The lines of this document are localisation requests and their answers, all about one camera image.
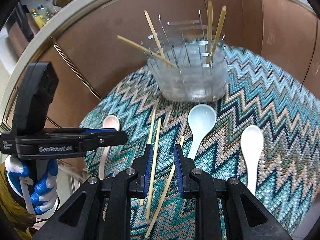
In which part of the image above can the left blue white gloved hand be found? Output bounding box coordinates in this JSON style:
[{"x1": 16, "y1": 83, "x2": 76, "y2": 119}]
[{"x1": 5, "y1": 155, "x2": 58, "y2": 215}]

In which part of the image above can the copper electric kettle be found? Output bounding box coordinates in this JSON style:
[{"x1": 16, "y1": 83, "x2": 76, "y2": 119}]
[{"x1": 6, "y1": 2, "x2": 34, "y2": 42}]

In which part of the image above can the light blue ceramic spoon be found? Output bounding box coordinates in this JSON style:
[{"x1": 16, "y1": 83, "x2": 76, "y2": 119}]
[{"x1": 188, "y1": 104, "x2": 217, "y2": 160}]

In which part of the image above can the clear plastic utensil holder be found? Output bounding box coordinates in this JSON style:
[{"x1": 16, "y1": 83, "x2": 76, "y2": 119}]
[{"x1": 142, "y1": 17, "x2": 228, "y2": 102}]

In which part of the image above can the cooking oil bottle on counter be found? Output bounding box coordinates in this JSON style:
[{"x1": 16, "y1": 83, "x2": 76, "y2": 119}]
[{"x1": 30, "y1": 4, "x2": 57, "y2": 29}]

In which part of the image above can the white ceramic spoon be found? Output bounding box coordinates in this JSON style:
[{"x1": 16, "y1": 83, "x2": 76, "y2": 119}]
[{"x1": 240, "y1": 125, "x2": 264, "y2": 194}]

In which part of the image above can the zigzag patterned table mat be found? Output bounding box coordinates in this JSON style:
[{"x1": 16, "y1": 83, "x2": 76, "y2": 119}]
[{"x1": 80, "y1": 46, "x2": 319, "y2": 239}]

